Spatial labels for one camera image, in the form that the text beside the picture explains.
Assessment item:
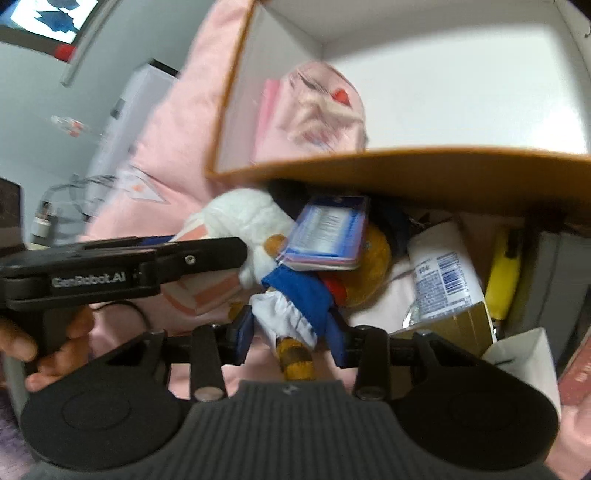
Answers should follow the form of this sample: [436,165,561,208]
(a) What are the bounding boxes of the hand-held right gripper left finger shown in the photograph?
[99,305,254,402]

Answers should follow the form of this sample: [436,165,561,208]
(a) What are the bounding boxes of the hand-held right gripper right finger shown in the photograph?
[325,307,485,402]

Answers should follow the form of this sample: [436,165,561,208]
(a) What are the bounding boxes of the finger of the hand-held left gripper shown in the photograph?
[76,234,183,252]
[139,237,249,289]

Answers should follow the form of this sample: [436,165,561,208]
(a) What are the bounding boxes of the white plush toy black ear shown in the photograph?
[178,187,301,289]

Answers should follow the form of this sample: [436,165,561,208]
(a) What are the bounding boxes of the brown bear plush toy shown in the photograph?
[249,185,416,381]

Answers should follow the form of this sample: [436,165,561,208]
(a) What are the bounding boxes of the gold box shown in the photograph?
[392,300,497,358]

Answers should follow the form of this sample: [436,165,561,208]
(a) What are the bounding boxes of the white lotion tube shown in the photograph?
[404,222,485,324]

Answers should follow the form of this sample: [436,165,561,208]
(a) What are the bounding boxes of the yellow plastic item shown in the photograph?
[485,228,525,321]

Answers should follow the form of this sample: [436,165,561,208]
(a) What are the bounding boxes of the orange storage box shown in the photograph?
[205,0,591,227]

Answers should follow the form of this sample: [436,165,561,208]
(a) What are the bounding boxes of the person's left hand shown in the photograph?
[0,307,95,393]

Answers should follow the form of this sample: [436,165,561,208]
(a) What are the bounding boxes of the dark brown board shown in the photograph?
[0,178,23,252]

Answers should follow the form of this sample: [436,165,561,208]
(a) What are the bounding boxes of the white cabinet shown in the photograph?
[85,58,181,185]

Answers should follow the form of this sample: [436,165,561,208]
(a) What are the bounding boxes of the pink printed blanket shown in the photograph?
[85,0,591,480]

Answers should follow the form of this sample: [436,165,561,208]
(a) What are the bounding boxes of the small clear red-marked object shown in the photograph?
[51,115,100,138]

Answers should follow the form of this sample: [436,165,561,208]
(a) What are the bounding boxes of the flat pink case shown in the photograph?
[253,78,283,160]

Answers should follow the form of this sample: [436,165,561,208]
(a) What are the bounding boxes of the pink fabric pouch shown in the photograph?
[256,60,370,162]

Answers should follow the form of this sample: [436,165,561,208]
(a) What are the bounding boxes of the white folded paper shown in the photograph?
[482,328,561,418]

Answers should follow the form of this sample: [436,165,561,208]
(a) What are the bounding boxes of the window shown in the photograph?
[0,0,118,88]

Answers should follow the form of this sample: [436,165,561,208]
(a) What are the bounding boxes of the hanging blue clothes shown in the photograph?
[34,0,86,33]

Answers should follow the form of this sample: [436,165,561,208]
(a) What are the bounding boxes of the grey cable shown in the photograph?
[30,173,121,241]

